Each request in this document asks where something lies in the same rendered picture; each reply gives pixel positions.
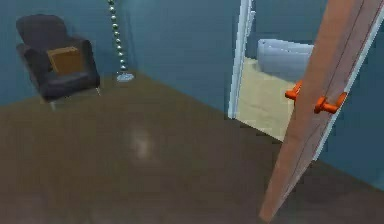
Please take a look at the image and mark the orange door handle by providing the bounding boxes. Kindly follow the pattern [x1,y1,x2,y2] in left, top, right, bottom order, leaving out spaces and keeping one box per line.
[314,92,348,115]
[284,80,303,101]

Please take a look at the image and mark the black armchair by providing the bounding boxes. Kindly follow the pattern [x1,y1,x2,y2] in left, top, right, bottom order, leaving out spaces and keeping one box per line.
[15,14,102,112]

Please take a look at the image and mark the brown wooden room door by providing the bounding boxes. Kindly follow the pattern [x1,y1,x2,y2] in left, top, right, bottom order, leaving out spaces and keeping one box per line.
[258,0,384,223]

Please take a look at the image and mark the pale blue sofa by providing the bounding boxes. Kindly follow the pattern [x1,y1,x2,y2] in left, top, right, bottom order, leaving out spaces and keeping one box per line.
[256,38,315,83]

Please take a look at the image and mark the beaded silver floor lamp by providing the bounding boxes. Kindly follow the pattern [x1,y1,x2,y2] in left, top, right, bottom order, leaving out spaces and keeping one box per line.
[106,0,135,83]

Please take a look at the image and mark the brown square cushion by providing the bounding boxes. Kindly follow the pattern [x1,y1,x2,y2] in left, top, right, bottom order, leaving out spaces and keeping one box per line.
[46,46,84,76]

